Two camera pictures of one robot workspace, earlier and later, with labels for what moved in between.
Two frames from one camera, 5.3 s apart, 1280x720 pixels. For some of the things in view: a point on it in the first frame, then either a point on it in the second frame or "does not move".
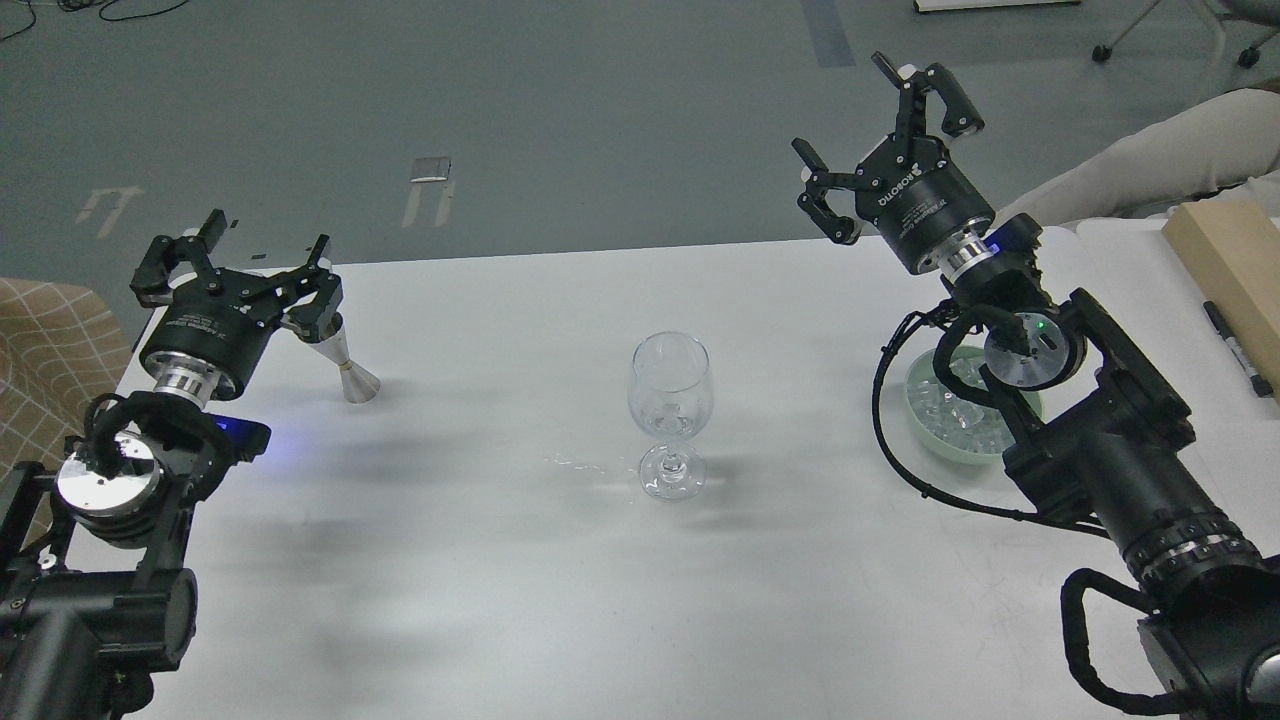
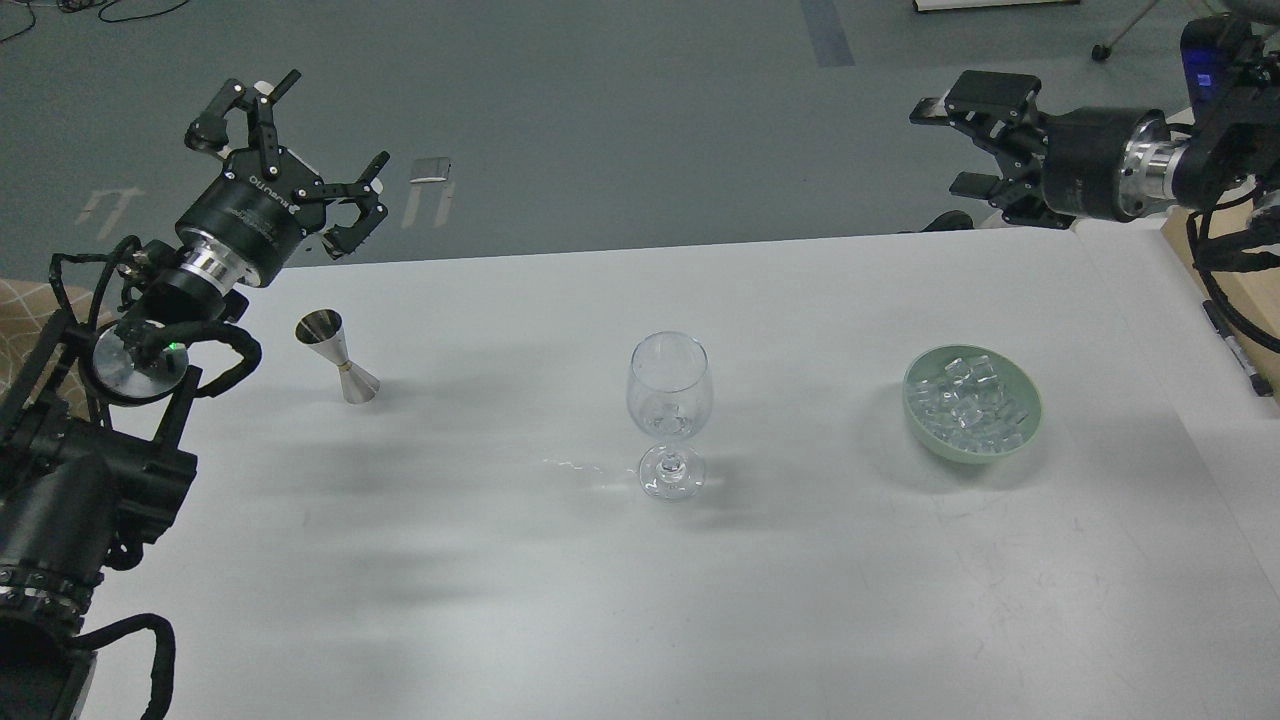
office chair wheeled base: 1248,57 does not move
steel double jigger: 358,385 does not move
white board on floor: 923,6 does not move
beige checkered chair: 62,348 does not move
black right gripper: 931,214 → 1096,162
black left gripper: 203,346 → 263,201
